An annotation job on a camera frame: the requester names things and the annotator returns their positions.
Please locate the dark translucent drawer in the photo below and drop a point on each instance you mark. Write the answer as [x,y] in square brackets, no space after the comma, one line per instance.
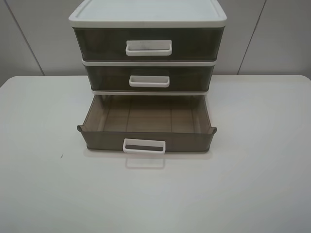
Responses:
[149,79]
[188,44]
[148,123]

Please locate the white plastic drawer cabinet frame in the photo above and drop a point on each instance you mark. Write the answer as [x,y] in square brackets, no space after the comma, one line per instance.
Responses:
[148,14]

